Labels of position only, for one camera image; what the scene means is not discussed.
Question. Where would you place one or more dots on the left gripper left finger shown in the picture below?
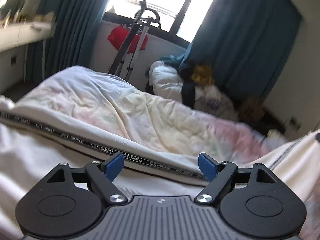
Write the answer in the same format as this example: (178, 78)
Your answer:
(101, 177)

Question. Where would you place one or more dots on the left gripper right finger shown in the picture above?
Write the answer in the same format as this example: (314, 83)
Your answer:
(220, 177)

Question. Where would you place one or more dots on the white zip-up jacket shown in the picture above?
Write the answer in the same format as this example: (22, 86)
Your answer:
(34, 139)

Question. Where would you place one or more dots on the brown paper bag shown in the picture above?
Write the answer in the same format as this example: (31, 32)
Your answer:
(251, 111)

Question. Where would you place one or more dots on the yellow garment on pile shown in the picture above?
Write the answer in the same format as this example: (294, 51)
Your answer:
(202, 75)

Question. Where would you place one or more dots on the white rolled comforter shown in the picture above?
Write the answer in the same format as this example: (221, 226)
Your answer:
(166, 82)

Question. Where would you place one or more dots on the garment steamer stand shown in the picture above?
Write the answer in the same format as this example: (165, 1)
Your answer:
(131, 38)

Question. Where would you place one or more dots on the red cloth on stand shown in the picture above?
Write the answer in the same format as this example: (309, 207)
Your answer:
(118, 35)

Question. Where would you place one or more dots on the white dressing table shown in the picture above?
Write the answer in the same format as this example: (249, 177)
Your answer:
(15, 40)

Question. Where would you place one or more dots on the left blue curtain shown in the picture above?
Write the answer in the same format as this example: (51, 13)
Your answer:
(77, 25)

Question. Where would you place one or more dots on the wall power socket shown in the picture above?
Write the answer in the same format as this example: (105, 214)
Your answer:
(293, 124)

